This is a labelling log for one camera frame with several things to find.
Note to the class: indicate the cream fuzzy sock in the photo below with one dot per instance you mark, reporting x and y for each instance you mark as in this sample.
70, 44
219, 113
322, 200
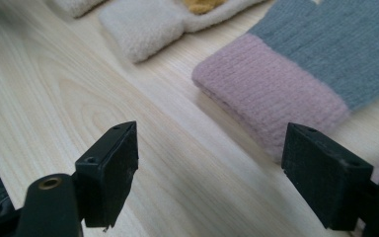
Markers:
141, 29

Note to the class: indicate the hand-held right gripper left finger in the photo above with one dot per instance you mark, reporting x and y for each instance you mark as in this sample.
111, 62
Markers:
108, 177

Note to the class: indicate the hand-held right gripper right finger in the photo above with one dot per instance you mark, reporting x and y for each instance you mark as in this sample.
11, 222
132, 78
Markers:
325, 181

